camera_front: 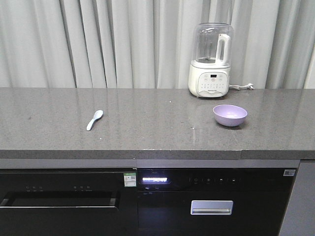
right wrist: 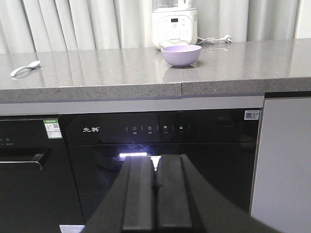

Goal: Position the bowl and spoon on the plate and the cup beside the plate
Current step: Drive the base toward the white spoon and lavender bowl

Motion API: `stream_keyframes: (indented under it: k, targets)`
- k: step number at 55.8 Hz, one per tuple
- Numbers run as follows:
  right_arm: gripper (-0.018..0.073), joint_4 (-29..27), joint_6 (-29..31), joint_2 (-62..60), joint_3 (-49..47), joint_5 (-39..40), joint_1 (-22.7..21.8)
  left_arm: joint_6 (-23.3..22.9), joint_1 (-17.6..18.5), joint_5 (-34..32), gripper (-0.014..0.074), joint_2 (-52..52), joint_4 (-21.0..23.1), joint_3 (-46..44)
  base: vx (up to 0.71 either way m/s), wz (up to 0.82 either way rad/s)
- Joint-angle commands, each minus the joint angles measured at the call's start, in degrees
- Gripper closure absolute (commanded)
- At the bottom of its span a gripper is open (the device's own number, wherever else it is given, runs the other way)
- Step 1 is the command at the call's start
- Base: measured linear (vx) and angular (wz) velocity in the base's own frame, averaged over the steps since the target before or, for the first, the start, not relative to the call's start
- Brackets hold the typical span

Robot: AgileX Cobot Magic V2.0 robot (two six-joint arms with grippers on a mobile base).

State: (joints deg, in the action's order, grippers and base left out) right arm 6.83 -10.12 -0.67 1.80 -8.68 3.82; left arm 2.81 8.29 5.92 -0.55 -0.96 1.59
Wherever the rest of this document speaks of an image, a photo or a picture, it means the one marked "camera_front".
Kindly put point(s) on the light blue spoon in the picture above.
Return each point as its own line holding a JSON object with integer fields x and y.
{"x": 97, "y": 115}

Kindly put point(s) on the purple bowl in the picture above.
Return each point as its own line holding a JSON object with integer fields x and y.
{"x": 229, "y": 115}

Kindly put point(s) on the white blender with clear jar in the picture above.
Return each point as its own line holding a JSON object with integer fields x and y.
{"x": 211, "y": 60}

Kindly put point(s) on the grey curtain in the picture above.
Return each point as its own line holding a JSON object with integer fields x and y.
{"x": 149, "y": 43}

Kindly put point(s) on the black dishwasher with silver handle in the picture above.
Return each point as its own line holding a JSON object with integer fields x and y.
{"x": 212, "y": 201}

